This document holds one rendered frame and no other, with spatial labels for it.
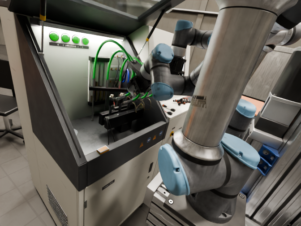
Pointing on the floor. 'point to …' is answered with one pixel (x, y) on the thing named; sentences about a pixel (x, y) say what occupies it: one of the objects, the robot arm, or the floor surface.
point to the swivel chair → (7, 100)
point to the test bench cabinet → (62, 190)
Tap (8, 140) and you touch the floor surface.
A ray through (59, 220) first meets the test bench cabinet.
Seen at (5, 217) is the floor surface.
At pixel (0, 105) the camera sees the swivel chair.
